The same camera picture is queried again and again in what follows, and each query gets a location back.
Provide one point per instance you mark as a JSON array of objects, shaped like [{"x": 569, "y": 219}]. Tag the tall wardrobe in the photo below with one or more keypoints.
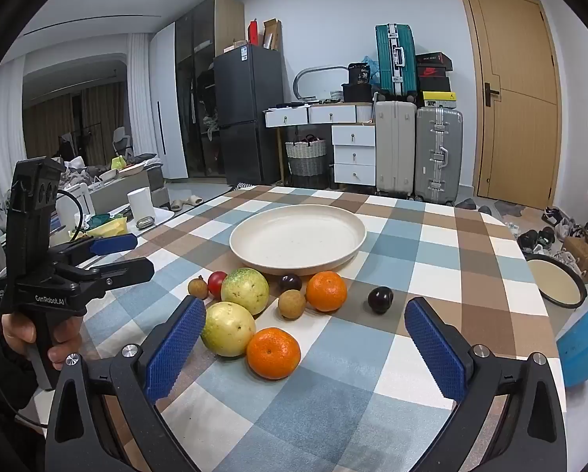
[{"x": 195, "y": 83}]

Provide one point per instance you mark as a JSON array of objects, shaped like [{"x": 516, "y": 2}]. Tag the black printed bag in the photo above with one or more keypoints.
[{"x": 360, "y": 73}]

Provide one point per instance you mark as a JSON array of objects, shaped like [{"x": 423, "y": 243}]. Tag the wicker basket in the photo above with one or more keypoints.
[{"x": 305, "y": 160}]

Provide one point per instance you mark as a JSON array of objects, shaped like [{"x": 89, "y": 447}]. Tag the round black-rimmed tray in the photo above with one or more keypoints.
[{"x": 554, "y": 280}]

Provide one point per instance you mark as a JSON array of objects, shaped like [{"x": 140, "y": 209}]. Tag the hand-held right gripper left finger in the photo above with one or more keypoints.
[{"x": 176, "y": 349}]

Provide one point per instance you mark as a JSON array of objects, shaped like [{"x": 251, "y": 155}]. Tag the cardboard box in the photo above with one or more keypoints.
[{"x": 272, "y": 34}]

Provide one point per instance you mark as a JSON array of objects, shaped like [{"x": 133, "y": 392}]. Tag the person's left hand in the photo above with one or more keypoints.
[{"x": 65, "y": 341}]

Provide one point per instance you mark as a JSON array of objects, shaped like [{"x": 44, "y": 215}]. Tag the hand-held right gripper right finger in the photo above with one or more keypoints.
[{"x": 436, "y": 349}]

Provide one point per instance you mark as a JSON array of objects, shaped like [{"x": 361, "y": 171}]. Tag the dark grey refrigerator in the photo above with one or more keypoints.
[{"x": 247, "y": 118}]

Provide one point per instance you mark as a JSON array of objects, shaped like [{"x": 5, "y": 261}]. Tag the black storage box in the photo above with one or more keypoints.
[{"x": 357, "y": 92}]

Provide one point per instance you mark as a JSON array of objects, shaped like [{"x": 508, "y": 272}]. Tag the cream round plate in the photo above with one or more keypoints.
[{"x": 294, "y": 241}]

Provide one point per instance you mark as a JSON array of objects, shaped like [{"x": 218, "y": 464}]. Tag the yellow and black shoe box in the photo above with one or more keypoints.
[{"x": 439, "y": 99}]

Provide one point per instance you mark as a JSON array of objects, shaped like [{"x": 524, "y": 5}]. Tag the red tomato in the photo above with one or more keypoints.
[{"x": 218, "y": 282}]

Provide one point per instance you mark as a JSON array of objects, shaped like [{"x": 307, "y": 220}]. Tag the beige slippers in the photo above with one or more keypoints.
[{"x": 186, "y": 202}]

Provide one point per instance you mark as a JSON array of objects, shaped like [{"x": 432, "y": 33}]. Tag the brown longan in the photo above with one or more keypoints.
[
  {"x": 292, "y": 304},
  {"x": 198, "y": 288}
]

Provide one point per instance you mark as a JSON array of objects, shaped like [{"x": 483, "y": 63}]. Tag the orange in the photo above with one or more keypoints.
[
  {"x": 327, "y": 291},
  {"x": 273, "y": 354}
]

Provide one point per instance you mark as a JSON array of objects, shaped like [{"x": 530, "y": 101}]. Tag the blue bag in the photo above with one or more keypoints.
[{"x": 582, "y": 349}]

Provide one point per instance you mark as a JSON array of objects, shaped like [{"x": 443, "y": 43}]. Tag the pale yellow guava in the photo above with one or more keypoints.
[{"x": 227, "y": 329}]

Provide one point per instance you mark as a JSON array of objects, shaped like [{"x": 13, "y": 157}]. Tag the greenish guava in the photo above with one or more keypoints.
[{"x": 245, "y": 291}]

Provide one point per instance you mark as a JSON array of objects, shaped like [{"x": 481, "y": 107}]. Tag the beige suitcase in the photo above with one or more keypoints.
[{"x": 395, "y": 147}]

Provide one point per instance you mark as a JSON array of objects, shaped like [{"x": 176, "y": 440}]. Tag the office chair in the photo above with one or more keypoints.
[{"x": 120, "y": 140}]

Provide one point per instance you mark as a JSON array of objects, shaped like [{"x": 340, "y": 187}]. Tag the white curtain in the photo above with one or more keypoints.
[{"x": 141, "y": 93}]

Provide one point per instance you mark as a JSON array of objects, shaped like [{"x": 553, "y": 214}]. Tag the teal suitcase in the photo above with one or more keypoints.
[{"x": 395, "y": 59}]

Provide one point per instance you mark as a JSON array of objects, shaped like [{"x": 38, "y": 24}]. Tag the grey slipper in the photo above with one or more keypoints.
[
  {"x": 464, "y": 203},
  {"x": 485, "y": 209}
]

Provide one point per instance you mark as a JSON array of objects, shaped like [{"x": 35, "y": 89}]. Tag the checked tablecloth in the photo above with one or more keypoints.
[{"x": 422, "y": 236}]

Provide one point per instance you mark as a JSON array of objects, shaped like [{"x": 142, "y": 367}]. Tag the wooden door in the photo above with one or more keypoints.
[{"x": 515, "y": 98}]

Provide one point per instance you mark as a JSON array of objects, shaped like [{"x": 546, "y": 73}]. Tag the silver suitcase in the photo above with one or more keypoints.
[{"x": 439, "y": 157}]

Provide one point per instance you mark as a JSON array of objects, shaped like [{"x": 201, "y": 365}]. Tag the white cylinder appliance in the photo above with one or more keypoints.
[{"x": 139, "y": 204}]

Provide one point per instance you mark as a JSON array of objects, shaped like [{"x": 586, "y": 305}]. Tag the dark purple plum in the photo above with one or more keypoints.
[
  {"x": 291, "y": 282},
  {"x": 380, "y": 300}
]

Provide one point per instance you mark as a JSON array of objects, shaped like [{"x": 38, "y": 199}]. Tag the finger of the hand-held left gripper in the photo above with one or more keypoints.
[
  {"x": 126, "y": 270},
  {"x": 114, "y": 243}
]

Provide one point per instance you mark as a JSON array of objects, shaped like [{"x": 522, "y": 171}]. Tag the white desk with drawers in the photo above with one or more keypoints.
[{"x": 353, "y": 152}]

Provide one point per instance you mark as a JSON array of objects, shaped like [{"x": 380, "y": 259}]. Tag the grey curved tube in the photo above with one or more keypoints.
[{"x": 304, "y": 74}]

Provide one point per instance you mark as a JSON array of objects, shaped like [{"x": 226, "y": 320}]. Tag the black and red shoe box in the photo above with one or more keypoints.
[{"x": 434, "y": 81}]

